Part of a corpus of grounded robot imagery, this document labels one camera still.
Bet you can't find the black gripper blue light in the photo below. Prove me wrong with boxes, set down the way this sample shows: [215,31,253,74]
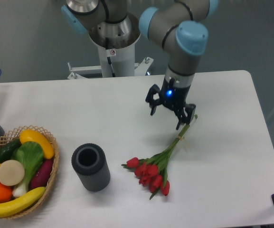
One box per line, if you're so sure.
[145,77,196,130]

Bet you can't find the red tulip bouquet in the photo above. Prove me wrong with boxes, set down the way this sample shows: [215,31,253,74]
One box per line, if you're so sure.
[121,114,198,200]

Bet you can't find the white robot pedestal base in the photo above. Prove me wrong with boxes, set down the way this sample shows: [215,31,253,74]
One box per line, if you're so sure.
[67,44,154,79]

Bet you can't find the yellow banana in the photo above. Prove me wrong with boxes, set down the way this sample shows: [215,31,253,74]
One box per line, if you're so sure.
[0,187,46,218]

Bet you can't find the green bok choy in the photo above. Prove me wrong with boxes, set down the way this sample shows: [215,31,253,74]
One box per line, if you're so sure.
[11,142,44,198]

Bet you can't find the beige round disc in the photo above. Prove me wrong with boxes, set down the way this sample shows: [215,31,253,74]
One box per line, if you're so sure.
[0,160,25,186]

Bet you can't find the purple sweet potato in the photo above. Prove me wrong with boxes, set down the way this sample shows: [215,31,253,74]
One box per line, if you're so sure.
[30,160,53,190]

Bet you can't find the dark green cucumber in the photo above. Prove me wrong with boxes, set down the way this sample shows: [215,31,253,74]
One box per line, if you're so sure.
[0,139,21,163]

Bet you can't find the dark grey ribbed vase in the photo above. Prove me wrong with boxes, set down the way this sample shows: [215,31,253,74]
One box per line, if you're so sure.
[71,143,111,192]

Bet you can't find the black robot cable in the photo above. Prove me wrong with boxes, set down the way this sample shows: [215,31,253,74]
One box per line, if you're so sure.
[104,38,116,77]

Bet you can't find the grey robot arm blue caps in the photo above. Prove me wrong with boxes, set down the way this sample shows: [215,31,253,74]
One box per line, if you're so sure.
[61,0,218,125]

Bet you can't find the woven wicker basket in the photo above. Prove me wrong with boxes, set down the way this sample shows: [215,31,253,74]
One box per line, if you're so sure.
[0,125,59,219]

